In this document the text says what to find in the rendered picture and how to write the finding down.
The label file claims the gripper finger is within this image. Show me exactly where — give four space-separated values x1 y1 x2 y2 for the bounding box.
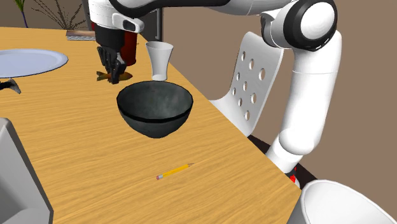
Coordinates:
97 46 117 76
110 52 127 85

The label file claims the brown orange fish-shaped toy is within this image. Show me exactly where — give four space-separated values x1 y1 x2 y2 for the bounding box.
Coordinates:
95 71 134 83

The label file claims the dark red cylinder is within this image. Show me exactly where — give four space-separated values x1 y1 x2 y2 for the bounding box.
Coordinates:
120 31 138 67

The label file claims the brown grey book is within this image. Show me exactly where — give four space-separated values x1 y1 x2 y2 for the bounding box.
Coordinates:
66 29 97 42

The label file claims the white cup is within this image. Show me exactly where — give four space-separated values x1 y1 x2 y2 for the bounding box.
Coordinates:
145 41 174 81

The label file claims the bare branch plant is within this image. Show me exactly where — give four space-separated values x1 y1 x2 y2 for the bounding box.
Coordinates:
31 0 88 31

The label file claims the black bowl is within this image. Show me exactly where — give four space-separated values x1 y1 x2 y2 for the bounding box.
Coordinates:
116 81 194 139

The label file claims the pale white plate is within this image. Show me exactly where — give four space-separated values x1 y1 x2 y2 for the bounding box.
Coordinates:
0 48 69 79

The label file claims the plant with purple stem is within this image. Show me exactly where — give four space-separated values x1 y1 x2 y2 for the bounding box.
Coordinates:
13 0 29 29

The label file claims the grey black kitchen tool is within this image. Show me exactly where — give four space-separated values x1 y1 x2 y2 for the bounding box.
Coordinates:
0 78 22 95

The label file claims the yellow pencil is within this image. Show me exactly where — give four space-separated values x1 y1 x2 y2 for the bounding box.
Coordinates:
155 162 195 181

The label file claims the white chair with holes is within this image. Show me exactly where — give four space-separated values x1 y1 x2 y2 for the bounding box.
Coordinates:
208 31 285 137

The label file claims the grey box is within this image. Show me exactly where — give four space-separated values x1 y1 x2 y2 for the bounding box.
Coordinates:
0 117 55 224

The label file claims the dark robot stand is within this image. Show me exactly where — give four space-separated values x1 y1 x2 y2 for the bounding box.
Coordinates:
247 134 318 187

